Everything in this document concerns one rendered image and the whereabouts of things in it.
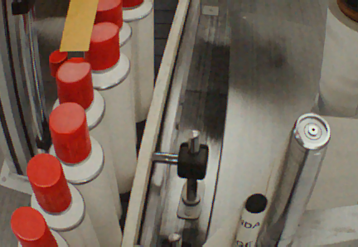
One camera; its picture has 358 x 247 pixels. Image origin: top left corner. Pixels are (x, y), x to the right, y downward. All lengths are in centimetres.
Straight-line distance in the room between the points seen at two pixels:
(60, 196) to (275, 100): 40
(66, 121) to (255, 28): 47
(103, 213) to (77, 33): 16
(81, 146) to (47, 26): 56
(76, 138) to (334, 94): 35
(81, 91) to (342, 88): 33
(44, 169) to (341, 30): 37
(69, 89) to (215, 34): 47
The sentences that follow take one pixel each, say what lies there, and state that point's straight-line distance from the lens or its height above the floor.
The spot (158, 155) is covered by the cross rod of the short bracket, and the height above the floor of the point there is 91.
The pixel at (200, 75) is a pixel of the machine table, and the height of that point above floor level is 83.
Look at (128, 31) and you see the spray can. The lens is 53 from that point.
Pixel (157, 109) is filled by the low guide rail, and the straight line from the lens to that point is 63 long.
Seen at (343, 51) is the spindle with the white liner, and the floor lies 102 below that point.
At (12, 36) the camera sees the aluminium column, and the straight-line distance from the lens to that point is 55.
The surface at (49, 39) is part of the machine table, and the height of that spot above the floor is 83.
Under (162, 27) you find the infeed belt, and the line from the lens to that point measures 80.
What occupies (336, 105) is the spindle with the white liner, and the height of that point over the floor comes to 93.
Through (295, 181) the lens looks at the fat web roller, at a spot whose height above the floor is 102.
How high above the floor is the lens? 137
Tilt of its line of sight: 48 degrees down
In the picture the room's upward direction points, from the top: straight up
